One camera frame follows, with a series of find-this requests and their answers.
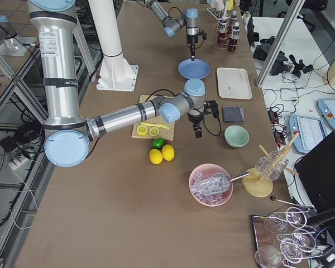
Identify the cream rabbit tray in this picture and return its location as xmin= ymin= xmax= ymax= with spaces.
xmin=216 ymin=68 xmax=252 ymax=100

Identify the grey folded cloth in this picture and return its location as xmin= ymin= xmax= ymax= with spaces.
xmin=222 ymin=106 xmax=245 ymax=123

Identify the green lime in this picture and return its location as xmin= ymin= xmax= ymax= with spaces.
xmin=152 ymin=138 xmax=165 ymax=149

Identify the blue round plate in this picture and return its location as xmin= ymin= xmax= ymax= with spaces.
xmin=178 ymin=59 xmax=210 ymax=79

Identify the upper whole lemon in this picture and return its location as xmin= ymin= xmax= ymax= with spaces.
xmin=161 ymin=144 xmax=175 ymax=161

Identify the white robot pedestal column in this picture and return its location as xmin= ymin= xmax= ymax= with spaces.
xmin=89 ymin=0 xmax=123 ymax=66

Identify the wooden cup stand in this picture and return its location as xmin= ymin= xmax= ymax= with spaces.
xmin=242 ymin=132 xmax=299 ymax=198

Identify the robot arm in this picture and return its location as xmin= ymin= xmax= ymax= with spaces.
xmin=144 ymin=1 xmax=204 ymax=61
xmin=28 ymin=1 xmax=205 ymax=167

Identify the pink ice bowl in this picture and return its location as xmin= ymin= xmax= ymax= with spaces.
xmin=189 ymin=164 xmax=233 ymax=207

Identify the upper lemon slice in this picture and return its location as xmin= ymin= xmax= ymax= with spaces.
xmin=149 ymin=127 xmax=160 ymax=137

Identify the tea bottle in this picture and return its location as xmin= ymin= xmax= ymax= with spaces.
xmin=227 ymin=22 xmax=240 ymax=52
xmin=216 ymin=16 xmax=229 ymax=49
xmin=229 ymin=11 xmax=237 ymax=26

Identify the back left tea bottle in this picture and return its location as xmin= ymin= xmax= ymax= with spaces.
xmin=229 ymin=11 xmax=237 ymax=26

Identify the black laptop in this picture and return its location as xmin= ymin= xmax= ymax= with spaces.
xmin=295 ymin=131 xmax=335 ymax=211

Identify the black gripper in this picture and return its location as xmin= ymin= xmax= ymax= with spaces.
xmin=186 ymin=27 xmax=198 ymax=61
xmin=188 ymin=109 xmax=204 ymax=138

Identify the wine glass rack tray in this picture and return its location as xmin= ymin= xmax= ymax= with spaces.
xmin=251 ymin=207 xmax=335 ymax=267

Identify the yellow plastic knife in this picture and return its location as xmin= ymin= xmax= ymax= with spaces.
xmin=140 ymin=122 xmax=170 ymax=130

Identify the wooden cutting board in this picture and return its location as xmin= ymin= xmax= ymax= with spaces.
xmin=131 ymin=94 xmax=175 ymax=142

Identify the steel ice scoop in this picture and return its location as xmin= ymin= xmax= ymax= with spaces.
xmin=201 ymin=171 xmax=250 ymax=195

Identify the glass mug on stand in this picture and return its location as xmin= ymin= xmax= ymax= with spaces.
xmin=255 ymin=151 xmax=289 ymax=181

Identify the lower lemon half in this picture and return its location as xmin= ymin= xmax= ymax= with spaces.
xmin=136 ymin=125 xmax=148 ymax=136

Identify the blue teach pendant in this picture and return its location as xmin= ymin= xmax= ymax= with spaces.
xmin=289 ymin=114 xmax=327 ymax=154

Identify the copper wire bottle rack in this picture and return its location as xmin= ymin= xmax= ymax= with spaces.
xmin=214 ymin=17 xmax=240 ymax=52

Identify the lower whole lemon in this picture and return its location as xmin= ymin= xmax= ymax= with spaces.
xmin=149 ymin=149 xmax=163 ymax=165

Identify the whole lemon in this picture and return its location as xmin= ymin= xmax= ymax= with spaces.
xmin=149 ymin=149 xmax=163 ymax=165
xmin=161 ymin=144 xmax=175 ymax=161

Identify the back right tea bottle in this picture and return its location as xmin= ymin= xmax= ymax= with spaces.
xmin=216 ymin=16 xmax=229 ymax=49

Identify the front tea bottle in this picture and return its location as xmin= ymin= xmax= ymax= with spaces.
xmin=227 ymin=22 xmax=240 ymax=52

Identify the mint green bowl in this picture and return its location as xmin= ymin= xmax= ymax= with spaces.
xmin=224 ymin=125 xmax=250 ymax=148

